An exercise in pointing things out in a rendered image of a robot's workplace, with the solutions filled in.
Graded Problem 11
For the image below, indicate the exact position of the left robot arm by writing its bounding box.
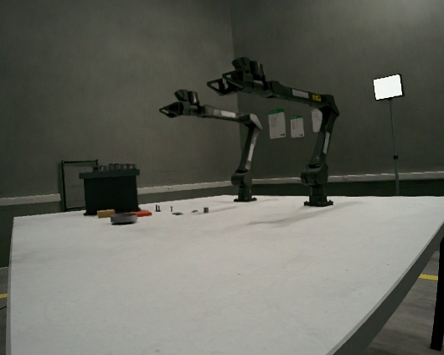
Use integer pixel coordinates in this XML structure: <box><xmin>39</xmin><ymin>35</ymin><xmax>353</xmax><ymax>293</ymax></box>
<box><xmin>232</xmin><ymin>57</ymin><xmax>339</xmax><ymax>207</ymax></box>

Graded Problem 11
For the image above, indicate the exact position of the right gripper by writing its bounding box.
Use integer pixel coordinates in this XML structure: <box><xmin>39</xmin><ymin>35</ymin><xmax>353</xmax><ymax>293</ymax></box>
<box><xmin>159</xmin><ymin>101</ymin><xmax>190</xmax><ymax>118</ymax></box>

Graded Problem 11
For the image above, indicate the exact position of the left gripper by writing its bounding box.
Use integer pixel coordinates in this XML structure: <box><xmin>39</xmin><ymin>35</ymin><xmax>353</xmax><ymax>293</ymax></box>
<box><xmin>207</xmin><ymin>68</ymin><xmax>254</xmax><ymax>96</ymax></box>

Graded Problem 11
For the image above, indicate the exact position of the tan square block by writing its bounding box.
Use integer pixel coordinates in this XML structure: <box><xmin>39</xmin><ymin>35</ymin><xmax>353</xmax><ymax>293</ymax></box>
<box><xmin>97</xmin><ymin>209</ymin><xmax>115</xmax><ymax>219</ymax></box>

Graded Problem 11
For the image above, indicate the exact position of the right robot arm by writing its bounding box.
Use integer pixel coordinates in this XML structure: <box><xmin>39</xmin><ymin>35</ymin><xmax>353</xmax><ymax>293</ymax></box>
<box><xmin>174</xmin><ymin>89</ymin><xmax>262</xmax><ymax>202</ymax></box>

